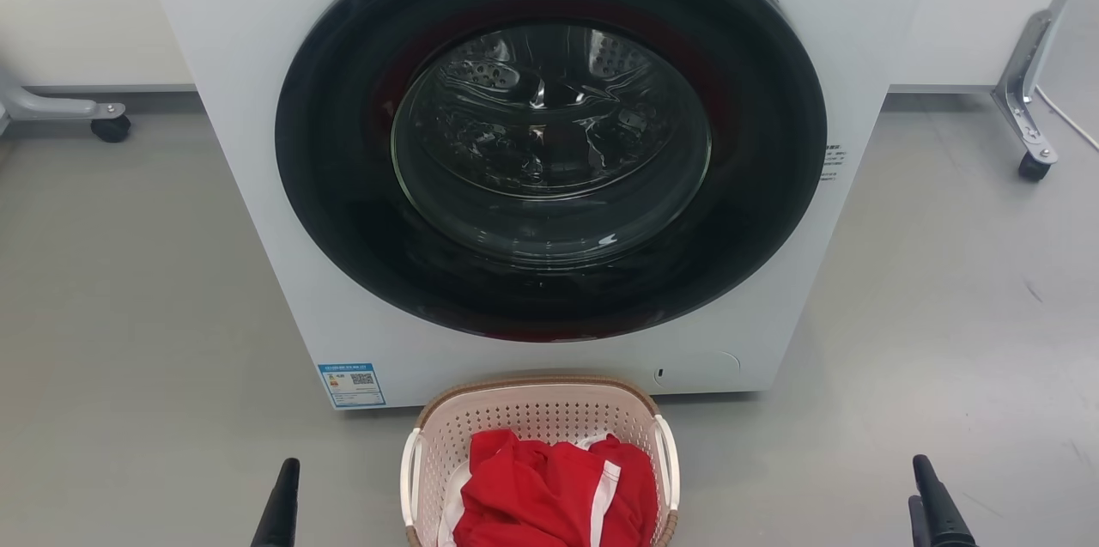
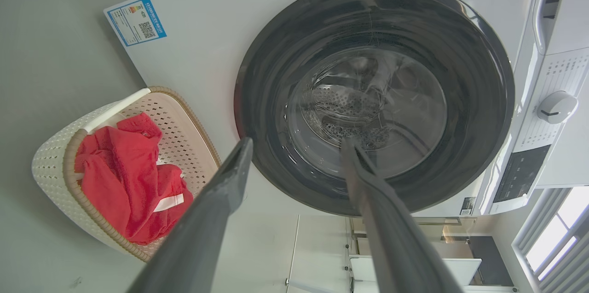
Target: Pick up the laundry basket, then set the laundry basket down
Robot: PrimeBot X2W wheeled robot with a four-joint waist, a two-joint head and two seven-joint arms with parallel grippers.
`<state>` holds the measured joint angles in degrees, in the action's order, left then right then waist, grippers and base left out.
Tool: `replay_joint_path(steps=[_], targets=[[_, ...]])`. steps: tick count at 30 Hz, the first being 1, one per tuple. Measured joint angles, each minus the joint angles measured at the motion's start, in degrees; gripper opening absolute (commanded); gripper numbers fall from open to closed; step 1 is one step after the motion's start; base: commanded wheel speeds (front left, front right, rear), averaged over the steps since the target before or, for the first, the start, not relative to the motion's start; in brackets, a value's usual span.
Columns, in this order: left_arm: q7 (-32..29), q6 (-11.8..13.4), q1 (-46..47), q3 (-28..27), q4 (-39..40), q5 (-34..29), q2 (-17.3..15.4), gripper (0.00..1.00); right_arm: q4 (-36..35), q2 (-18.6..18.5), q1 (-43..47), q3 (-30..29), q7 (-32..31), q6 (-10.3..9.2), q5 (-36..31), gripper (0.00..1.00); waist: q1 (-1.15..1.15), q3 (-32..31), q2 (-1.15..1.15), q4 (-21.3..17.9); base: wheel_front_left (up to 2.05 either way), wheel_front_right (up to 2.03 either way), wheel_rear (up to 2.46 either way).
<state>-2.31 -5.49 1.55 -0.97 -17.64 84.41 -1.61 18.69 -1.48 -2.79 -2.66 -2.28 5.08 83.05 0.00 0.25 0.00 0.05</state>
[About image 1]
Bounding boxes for white front-load washing machine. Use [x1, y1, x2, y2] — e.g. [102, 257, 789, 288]
[133, 0, 945, 410]

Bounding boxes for red garment with white trim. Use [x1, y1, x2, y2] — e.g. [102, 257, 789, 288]
[438, 429, 660, 547]

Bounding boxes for blue white energy label sticker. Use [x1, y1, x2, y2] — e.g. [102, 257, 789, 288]
[318, 362, 387, 410]

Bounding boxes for grey metal frame leg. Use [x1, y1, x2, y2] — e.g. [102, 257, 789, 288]
[0, 66, 128, 124]
[992, 0, 1099, 163]

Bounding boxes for thin white cable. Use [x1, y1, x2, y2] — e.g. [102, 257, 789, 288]
[1035, 85, 1099, 153]

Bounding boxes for white filter access flap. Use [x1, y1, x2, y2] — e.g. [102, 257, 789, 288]
[651, 350, 742, 394]

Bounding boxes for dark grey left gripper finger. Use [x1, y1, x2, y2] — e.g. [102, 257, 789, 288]
[250, 458, 301, 547]

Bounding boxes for black round washer door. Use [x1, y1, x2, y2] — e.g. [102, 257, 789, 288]
[275, 0, 829, 343]

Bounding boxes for beige perforated laundry basket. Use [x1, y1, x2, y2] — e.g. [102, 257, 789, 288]
[399, 374, 681, 547]

